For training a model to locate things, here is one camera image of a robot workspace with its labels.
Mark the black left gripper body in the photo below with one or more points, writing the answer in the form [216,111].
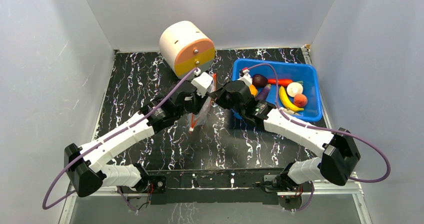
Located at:
[195,103]

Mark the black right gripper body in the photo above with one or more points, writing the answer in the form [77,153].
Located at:
[221,96]

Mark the clear orange-zip bag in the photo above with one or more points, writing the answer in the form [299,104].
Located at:
[200,119]

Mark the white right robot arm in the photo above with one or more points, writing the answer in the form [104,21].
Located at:
[336,152]

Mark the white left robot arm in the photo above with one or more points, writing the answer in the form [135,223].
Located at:
[87,166]

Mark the orange toy lemon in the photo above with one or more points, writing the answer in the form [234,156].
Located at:
[253,90]

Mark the purple toy eggplant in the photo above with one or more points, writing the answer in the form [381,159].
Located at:
[263,94]

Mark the dark red toy fruit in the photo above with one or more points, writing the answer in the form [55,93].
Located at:
[259,81]

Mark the yellow toy banana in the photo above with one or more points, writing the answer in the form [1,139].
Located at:
[286,101]

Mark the cylindrical wooden drawer box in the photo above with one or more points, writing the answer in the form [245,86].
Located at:
[185,47]

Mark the white toy onion half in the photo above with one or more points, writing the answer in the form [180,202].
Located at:
[294,88]

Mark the orange-red toy peach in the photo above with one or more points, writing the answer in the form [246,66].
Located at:
[300,100]

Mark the blue plastic bin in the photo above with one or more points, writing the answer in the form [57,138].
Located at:
[313,111]

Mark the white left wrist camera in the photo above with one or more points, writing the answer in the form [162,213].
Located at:
[202,81]

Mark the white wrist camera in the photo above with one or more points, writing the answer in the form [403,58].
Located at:
[244,76]
[202,81]

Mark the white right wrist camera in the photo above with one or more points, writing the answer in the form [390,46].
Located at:
[244,76]

